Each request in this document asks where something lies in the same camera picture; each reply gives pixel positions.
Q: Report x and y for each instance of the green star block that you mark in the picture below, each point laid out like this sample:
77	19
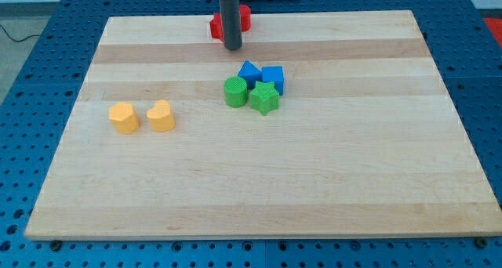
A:
264	97

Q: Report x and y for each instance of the yellow heart block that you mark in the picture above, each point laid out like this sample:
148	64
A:
161	117

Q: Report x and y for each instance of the red star block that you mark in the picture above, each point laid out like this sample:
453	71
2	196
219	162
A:
216	27

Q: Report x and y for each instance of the green cylinder block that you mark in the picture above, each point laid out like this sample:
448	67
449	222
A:
235	91

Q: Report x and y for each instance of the blue triangle block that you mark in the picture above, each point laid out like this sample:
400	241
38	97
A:
250	73

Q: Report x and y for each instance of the blue cube block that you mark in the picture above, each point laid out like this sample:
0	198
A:
274	74

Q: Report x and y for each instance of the wooden board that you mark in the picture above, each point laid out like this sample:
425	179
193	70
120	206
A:
366	141

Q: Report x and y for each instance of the red cylinder block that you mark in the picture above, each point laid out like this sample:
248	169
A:
245	17

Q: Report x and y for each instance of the yellow hexagon block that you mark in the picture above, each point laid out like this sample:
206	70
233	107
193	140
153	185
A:
124	118

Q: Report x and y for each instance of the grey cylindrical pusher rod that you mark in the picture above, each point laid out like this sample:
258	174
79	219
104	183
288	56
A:
231	24

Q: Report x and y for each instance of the red object at right edge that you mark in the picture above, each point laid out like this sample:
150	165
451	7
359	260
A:
495	26

